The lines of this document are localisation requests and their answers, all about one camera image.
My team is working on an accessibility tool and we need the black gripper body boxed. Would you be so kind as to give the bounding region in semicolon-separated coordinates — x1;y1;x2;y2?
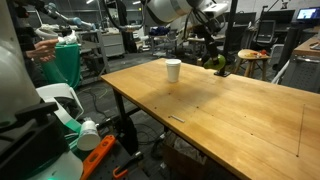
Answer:
192;18;222;44

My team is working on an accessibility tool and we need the green toy pear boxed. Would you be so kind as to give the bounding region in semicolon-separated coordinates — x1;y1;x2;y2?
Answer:
203;54;227;71

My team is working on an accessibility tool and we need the white foam cup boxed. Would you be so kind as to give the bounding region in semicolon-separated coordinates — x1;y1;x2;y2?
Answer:
165;58;183;84

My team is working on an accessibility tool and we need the white paper cup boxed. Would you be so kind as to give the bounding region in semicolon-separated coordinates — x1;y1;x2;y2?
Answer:
76;119;102;152

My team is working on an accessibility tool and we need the person's bare hand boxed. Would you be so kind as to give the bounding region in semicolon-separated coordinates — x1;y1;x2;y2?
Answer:
25;38;60;64

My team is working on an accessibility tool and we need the light wooden table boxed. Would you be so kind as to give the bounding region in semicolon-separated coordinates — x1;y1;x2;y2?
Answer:
181;34;208;56

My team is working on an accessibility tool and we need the black pole stand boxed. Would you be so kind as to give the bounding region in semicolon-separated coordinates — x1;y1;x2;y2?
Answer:
213;0;239;78

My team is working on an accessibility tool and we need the round wooden stool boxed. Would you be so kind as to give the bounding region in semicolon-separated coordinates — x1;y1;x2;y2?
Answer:
234;48;272;82

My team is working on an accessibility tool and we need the black office chair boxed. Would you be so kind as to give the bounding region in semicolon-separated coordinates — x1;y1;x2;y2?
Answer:
254;19;278;51

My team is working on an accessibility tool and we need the small metal strip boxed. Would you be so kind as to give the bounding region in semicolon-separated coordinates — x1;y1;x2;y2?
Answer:
170;115;186;124

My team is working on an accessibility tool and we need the brown wooden desk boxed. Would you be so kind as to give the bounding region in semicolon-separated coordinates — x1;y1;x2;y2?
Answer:
293;33;320;58

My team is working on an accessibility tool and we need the grey drawer cabinet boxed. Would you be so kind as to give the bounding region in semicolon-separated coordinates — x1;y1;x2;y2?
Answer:
100;31;126;58

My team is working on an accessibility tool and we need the lit computer monitor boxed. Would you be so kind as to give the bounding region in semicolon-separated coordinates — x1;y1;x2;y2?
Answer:
295;7;320;22

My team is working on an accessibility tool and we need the grey metal shelf cart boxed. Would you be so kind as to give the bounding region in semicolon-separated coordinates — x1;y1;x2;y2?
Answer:
76;29;111;86

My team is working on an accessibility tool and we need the black table leg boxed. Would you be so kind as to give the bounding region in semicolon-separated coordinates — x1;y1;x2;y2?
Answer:
112;88;140;156

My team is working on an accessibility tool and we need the white crumpled bag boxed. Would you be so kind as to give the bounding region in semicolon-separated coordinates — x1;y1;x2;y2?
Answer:
57;29;78;45

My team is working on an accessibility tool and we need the orange black clamp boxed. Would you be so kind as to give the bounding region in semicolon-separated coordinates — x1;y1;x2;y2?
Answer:
112;151;144;180

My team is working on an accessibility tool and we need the green cloth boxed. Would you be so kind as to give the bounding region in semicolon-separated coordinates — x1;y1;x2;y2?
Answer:
41;43;82;89

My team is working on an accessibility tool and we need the orange spirit level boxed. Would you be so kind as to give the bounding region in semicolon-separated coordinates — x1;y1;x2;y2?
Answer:
79;134;117;180

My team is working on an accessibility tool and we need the white plastic chair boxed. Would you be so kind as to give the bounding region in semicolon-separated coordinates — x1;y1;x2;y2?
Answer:
37;82;85;134

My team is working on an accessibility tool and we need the person in dark clothes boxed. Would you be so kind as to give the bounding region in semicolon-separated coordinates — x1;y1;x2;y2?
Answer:
0;0;48;88

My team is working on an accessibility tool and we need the white chair frame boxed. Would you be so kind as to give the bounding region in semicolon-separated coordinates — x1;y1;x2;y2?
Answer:
270;43;291;85

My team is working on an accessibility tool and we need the black floor cable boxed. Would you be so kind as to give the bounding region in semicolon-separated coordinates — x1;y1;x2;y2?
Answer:
78;88;111;119

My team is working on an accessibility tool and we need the black clamp mount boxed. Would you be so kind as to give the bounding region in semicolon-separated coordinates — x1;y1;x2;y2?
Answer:
0;101;69;180

